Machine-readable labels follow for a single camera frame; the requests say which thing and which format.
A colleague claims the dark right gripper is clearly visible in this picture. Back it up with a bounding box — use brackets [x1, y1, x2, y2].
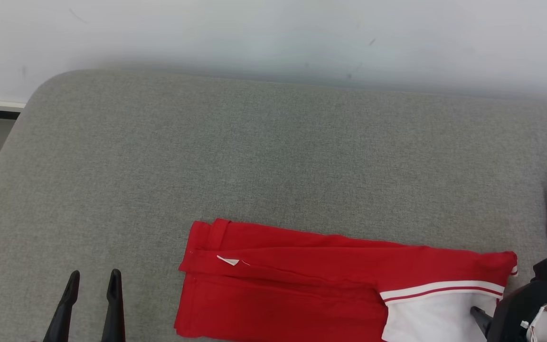
[470, 279, 547, 342]

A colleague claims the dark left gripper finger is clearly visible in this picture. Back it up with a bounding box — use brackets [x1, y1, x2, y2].
[42, 270, 81, 342]
[101, 268, 126, 342]

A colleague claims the red white sports jersey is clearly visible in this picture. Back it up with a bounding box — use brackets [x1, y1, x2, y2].
[173, 218, 519, 342]

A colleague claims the grey fabric sofa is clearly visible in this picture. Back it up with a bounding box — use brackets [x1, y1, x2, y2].
[0, 69, 547, 342]

